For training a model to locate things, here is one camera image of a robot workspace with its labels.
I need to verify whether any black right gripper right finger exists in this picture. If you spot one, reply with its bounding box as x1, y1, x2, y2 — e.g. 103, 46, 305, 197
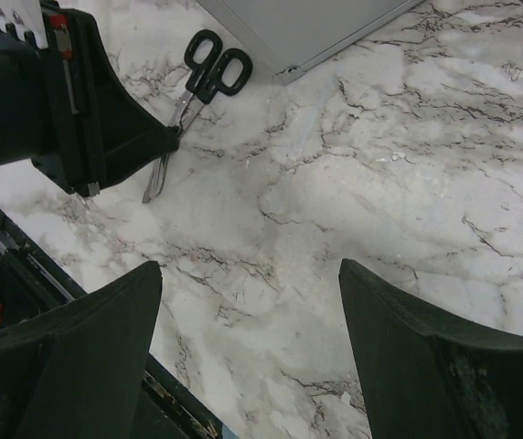
338, 259, 523, 438

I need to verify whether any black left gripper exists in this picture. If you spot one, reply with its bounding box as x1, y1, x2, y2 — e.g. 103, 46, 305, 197
30, 1, 179, 197

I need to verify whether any grey metal medicine box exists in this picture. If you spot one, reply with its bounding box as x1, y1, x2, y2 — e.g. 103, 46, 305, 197
198, 0, 420, 84

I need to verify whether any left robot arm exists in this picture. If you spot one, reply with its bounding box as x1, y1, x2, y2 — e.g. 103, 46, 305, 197
0, 1, 179, 198

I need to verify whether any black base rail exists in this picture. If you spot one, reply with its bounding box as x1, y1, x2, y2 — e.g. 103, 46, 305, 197
0, 209, 231, 438

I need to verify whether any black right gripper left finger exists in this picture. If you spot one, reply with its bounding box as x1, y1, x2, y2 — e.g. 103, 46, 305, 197
0, 262, 162, 438

